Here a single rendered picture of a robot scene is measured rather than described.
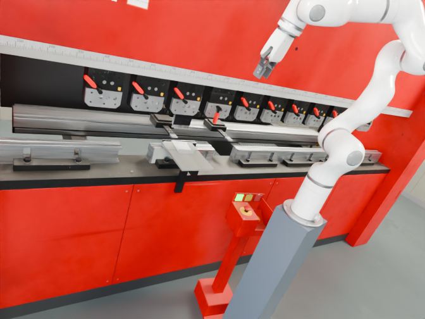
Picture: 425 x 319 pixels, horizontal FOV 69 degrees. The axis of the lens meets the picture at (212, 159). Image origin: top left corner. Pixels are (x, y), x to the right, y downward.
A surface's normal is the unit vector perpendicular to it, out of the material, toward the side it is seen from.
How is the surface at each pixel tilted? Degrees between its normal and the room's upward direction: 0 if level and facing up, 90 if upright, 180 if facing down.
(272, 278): 90
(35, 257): 90
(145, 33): 90
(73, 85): 90
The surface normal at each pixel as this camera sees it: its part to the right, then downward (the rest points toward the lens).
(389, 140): -0.83, 0.00
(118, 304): 0.29, -0.85
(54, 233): 0.47, 0.53
